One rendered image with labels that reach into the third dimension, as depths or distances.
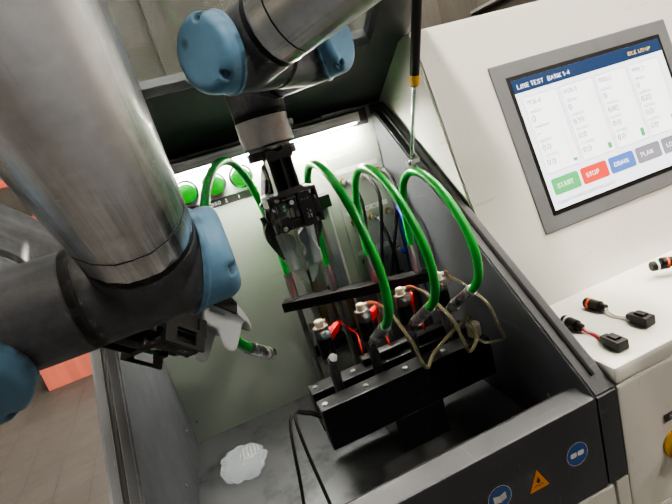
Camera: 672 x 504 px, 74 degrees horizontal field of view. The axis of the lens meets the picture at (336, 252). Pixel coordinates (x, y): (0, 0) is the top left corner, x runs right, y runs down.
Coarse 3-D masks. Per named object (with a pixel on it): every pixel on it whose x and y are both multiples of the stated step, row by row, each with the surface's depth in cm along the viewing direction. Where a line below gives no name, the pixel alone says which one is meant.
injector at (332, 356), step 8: (328, 328) 77; (320, 336) 76; (320, 344) 77; (328, 344) 77; (320, 352) 78; (328, 352) 77; (336, 352) 79; (328, 360) 77; (336, 360) 77; (328, 368) 79; (336, 368) 79; (336, 376) 79; (336, 384) 79; (336, 392) 80
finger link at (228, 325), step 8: (208, 312) 52; (216, 312) 54; (224, 312) 54; (240, 312) 56; (208, 320) 52; (216, 320) 53; (224, 320) 54; (232, 320) 55; (240, 320) 56; (248, 320) 58; (216, 328) 53; (224, 328) 54; (232, 328) 55; (240, 328) 56; (248, 328) 59; (224, 336) 53; (232, 336) 54; (224, 344) 53; (232, 344) 54
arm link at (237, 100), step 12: (228, 96) 60; (240, 96) 58; (252, 96) 58; (264, 96) 58; (276, 96) 59; (240, 108) 59; (252, 108) 59; (264, 108) 59; (276, 108) 60; (240, 120) 60
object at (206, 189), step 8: (216, 160) 69; (224, 160) 72; (232, 160) 75; (208, 168) 67; (216, 168) 67; (240, 168) 79; (208, 176) 64; (248, 176) 82; (208, 184) 63; (248, 184) 84; (208, 192) 62; (256, 192) 86; (200, 200) 61; (208, 200) 61; (256, 200) 87; (288, 272) 94; (240, 344) 60; (248, 344) 62
